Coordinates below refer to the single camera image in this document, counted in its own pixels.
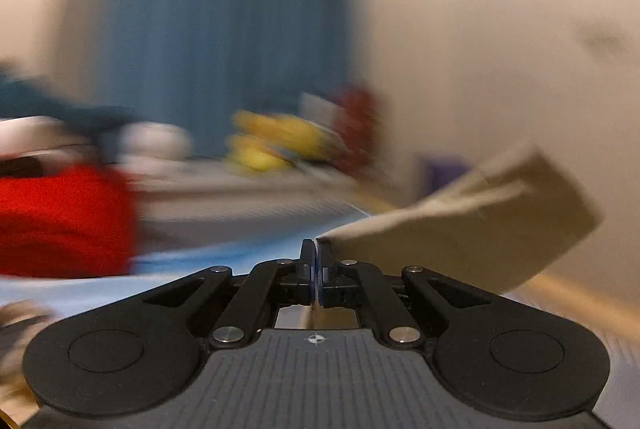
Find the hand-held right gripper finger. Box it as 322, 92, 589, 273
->
142, 239, 318, 351
318, 242, 494, 351

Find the beige and yellow shirt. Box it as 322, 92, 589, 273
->
318, 142, 605, 296

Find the yellow plush toy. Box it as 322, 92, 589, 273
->
232, 109, 341, 157
225, 136, 296, 172

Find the dark red bag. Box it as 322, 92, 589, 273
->
330, 84, 388, 182

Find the light blue blanket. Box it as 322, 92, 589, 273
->
0, 229, 321, 325

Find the purple box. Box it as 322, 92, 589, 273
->
417, 154, 473, 200

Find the white soft object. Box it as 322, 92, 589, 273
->
120, 123, 193, 162

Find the blue curtain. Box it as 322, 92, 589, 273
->
102, 0, 351, 160

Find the red cushion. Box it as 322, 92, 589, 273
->
0, 163, 138, 280

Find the teal cloth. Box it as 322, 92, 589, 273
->
0, 69, 136, 137

